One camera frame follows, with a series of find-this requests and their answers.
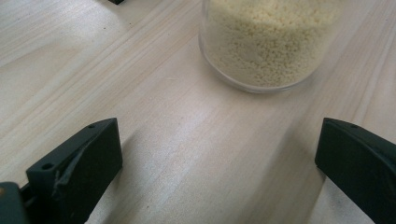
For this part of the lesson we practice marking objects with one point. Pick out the glass jar of pale grains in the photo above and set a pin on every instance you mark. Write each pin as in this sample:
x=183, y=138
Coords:
x=264, y=40

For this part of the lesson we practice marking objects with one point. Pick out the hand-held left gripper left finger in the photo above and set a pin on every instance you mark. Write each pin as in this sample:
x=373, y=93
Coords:
x=81, y=168

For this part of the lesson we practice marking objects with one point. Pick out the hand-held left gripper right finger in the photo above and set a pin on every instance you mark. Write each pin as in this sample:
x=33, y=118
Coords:
x=361, y=165

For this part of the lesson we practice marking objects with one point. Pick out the black metal shelf rack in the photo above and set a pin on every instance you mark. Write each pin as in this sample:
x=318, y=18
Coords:
x=116, y=1

